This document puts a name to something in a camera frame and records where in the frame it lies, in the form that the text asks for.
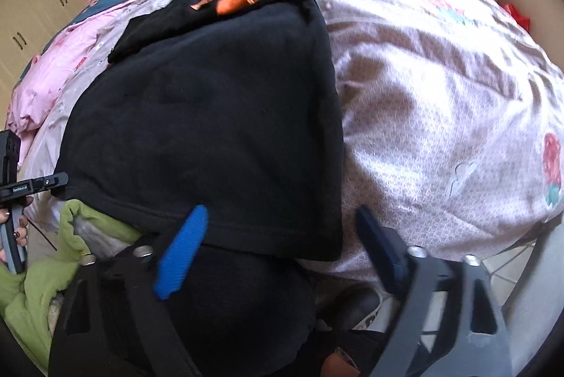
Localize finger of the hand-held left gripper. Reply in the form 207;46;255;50
26;172;69;197

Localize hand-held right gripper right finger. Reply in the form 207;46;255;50
355;205;514;377

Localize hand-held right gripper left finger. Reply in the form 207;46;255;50
48;204;210;377

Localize black sweater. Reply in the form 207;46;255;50
53;0;347;263

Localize person's left hand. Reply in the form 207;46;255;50
0;198;33;264

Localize person's right hand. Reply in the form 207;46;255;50
321;348;360;377

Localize black shoe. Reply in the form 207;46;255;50
328;284;391;331

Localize pink blanket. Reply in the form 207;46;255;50
5;20;128;157

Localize person's black pants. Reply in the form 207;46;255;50
145;236;397;377

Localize green cloth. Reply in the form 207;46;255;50
0;198;151;369

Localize cream wardrobe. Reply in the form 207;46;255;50
0;0;89;96

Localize lilac strawberry-print duvet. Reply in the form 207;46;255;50
20;0;564;285

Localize red plastic bag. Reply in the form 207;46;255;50
502;2;532;30

